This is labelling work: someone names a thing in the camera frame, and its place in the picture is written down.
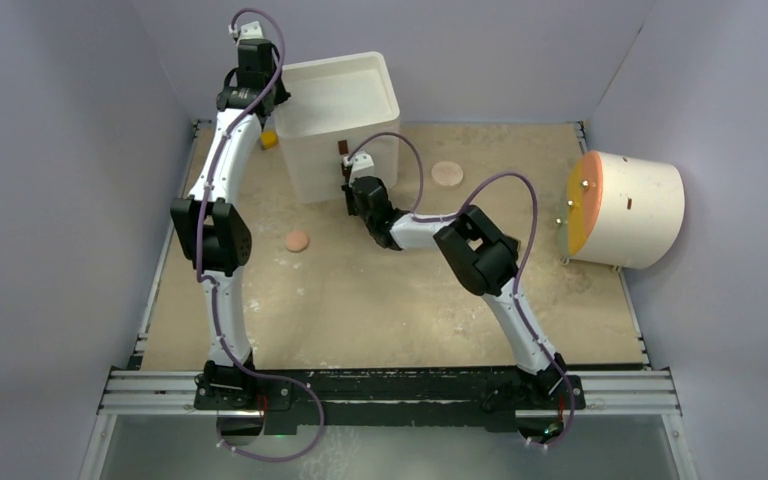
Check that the round beige coaster disc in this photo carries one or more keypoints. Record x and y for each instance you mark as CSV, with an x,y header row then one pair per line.
x,y
447,174

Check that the aluminium table edge rail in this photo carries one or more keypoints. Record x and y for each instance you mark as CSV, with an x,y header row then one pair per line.
x,y
490,389

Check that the white cylindrical bin orange lid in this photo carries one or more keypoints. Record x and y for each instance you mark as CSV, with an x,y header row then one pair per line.
x,y
620,211

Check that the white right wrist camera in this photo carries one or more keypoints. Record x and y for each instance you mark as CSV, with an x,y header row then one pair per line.
x,y
357,166

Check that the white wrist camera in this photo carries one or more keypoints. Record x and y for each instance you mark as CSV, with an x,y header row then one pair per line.
x,y
248,31
357,166

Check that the yellow grey small block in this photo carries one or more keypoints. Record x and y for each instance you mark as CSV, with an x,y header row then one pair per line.
x,y
269,140

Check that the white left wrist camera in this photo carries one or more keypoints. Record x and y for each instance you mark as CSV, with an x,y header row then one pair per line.
x,y
248,31

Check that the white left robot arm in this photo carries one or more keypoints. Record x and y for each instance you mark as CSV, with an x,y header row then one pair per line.
x,y
212,233

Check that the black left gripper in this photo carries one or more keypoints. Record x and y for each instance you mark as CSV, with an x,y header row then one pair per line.
x,y
284,94

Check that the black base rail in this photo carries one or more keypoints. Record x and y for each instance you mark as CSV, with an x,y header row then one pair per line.
x,y
314,413

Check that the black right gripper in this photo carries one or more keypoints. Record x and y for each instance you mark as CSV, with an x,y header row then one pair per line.
x,y
350,194

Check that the round peach powder puff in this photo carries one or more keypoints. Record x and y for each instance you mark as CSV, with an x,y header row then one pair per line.
x,y
297,241

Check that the white three-drawer organizer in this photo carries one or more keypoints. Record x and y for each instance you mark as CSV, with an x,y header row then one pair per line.
x,y
336,100

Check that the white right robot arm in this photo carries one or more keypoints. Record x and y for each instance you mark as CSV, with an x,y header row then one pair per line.
x,y
484,261

